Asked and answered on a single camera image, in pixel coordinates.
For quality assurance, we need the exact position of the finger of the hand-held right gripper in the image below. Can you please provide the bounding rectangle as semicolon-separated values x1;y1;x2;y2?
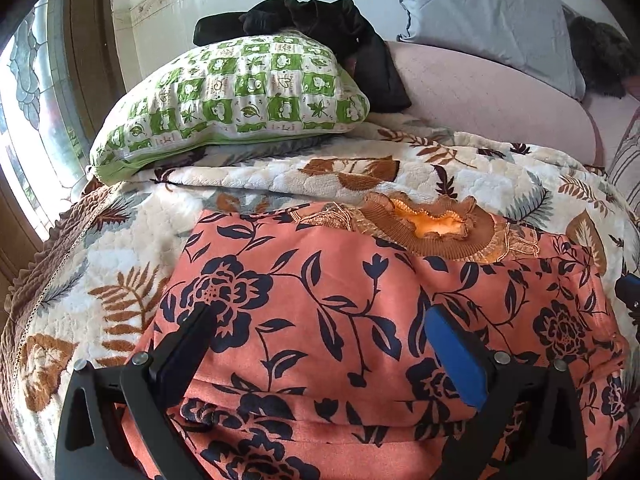
615;272;640;328

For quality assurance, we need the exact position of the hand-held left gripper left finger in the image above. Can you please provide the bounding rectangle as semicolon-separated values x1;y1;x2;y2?
54;302;221;480

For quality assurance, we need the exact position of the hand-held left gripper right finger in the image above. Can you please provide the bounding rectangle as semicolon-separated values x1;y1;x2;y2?
424;304;588;480

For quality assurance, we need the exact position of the orange floral garment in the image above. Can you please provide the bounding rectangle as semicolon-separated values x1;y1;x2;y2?
120;192;631;480

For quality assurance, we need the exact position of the leaf-printed quilted blanket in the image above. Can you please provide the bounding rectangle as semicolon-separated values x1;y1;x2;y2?
0;115;640;480

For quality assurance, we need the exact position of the striped cushion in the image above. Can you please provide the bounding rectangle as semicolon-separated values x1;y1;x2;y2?
605;125;640;196

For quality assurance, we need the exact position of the dark furry cushion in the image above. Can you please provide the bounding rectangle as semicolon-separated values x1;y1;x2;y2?
567;15;638;98

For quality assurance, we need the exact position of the pink quilted bolster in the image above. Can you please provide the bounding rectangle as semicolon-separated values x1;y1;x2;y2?
385;40;606;168

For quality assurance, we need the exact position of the green checked pillow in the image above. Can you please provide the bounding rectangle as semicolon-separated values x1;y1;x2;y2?
89;31;372;186

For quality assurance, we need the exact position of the stained glass window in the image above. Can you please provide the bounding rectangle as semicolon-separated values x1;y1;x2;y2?
0;0;91;241

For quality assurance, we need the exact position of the grey pillow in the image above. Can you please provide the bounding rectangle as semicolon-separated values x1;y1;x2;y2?
393;0;587;101

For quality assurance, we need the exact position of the black garment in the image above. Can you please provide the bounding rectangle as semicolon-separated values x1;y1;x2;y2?
193;0;413;115

